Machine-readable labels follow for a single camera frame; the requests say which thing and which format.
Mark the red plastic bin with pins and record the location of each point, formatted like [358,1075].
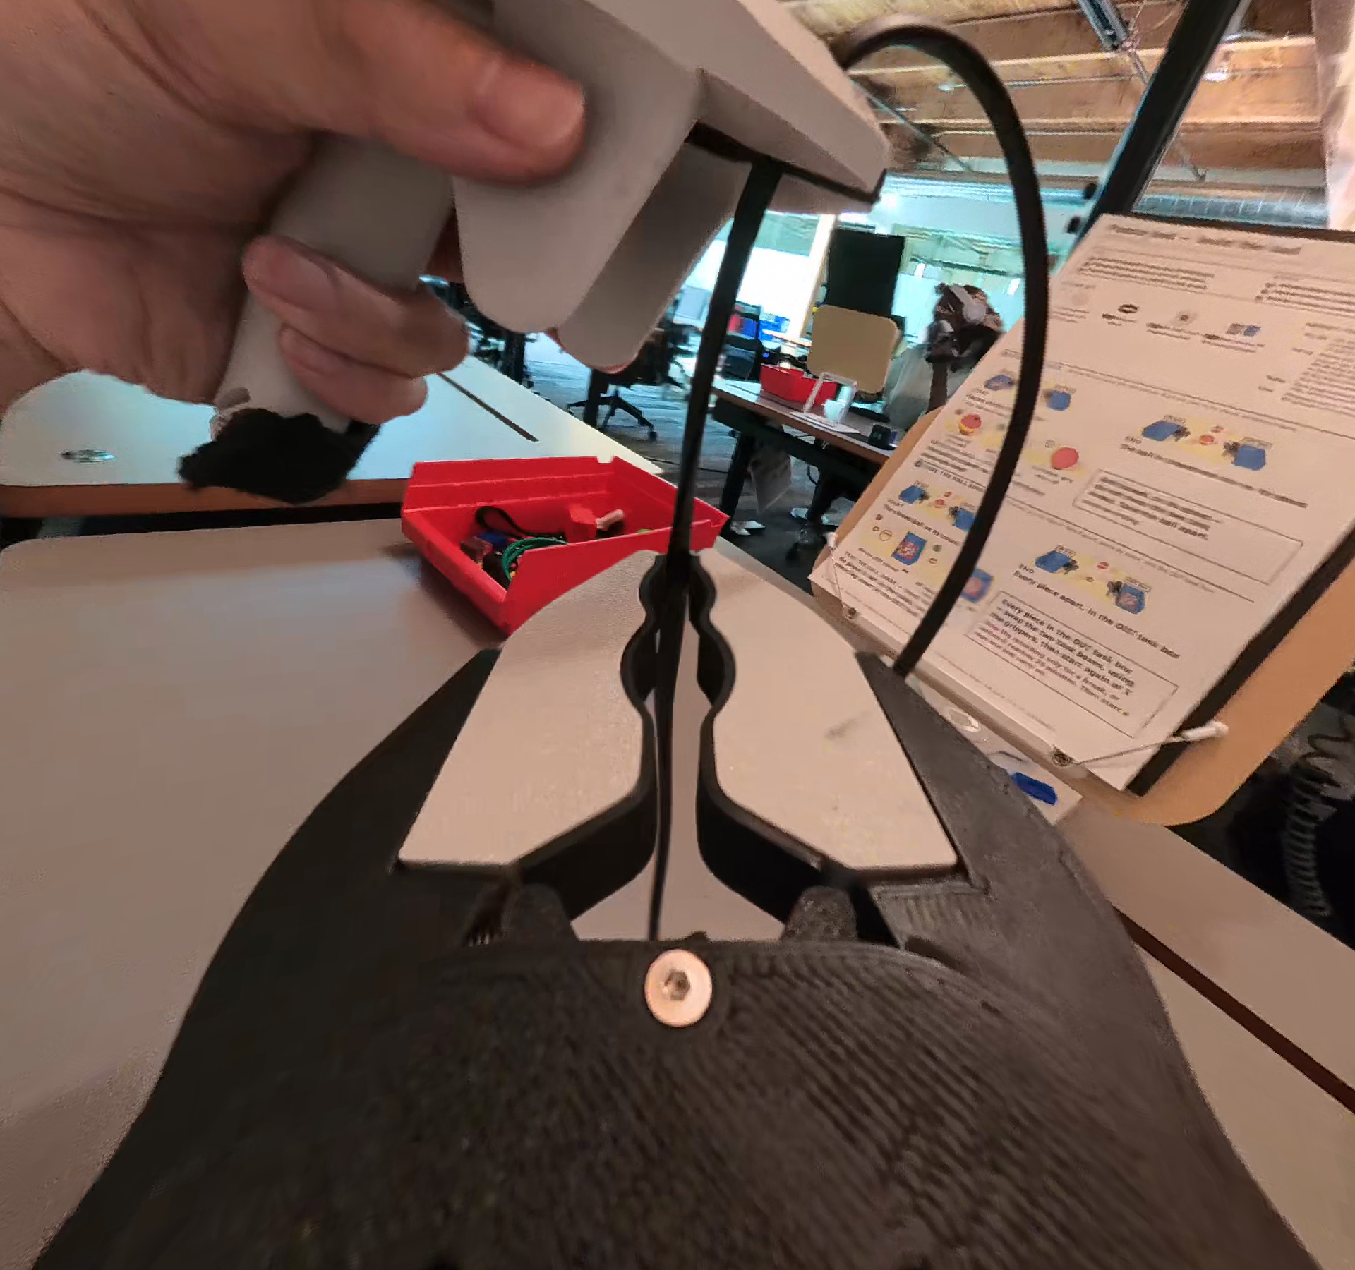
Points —
[477,497]

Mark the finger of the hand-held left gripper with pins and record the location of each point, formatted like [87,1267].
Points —
[742,64]
[592,233]

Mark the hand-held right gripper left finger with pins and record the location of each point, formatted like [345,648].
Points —
[529,762]

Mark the person's left hand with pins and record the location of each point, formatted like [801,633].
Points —
[128,170]

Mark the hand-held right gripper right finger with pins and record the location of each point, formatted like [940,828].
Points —
[826,762]

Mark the instruction sheet board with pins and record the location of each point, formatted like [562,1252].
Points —
[1144,487]

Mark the grey desk with wooden edge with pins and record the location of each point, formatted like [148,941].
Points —
[128,434]

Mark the black pole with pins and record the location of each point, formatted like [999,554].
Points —
[1176,75]

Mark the blue clip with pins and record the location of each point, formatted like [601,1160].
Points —
[1031,786]

